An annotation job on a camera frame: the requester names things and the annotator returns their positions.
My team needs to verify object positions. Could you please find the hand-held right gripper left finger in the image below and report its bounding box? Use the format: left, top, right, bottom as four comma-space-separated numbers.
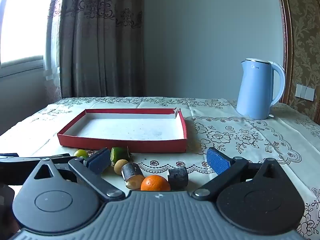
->
25, 148, 125, 202

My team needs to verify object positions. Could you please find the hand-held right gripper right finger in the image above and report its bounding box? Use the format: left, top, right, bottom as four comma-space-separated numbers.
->
191, 147, 293, 202

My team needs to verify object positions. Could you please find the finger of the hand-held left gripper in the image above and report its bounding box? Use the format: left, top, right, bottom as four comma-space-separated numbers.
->
0, 152, 77, 165

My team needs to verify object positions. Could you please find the large brown longan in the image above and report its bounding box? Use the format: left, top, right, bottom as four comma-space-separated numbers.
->
114, 159, 125, 175

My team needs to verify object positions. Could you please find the green cucumber piece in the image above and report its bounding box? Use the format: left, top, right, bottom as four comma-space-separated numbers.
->
111, 146, 132, 164

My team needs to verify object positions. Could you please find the green citrus fruit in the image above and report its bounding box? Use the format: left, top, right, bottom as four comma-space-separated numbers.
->
73, 149, 90, 159

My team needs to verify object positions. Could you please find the red cardboard box tray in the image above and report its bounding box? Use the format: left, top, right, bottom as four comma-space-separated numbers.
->
57, 107, 188, 153

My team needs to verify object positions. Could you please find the large orange mandarin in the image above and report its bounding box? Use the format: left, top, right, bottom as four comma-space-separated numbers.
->
140, 175, 171, 192

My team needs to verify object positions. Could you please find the white floral tablecloth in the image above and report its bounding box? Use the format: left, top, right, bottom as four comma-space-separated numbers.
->
0, 96, 320, 240

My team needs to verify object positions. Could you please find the light blue electric kettle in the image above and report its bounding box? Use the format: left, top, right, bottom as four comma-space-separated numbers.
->
236, 58, 286, 120

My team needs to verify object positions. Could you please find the brown patterned curtain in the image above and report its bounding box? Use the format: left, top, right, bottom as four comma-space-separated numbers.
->
59, 0, 146, 98

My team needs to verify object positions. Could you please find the sheer white curtain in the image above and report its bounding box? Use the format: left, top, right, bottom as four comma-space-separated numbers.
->
42, 0, 66, 99

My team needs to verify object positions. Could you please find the window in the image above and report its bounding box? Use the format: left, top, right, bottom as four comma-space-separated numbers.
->
0, 0, 54, 72

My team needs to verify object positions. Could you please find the floral wall panel wooden frame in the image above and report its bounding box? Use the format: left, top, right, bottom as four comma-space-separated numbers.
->
275, 0, 320, 124

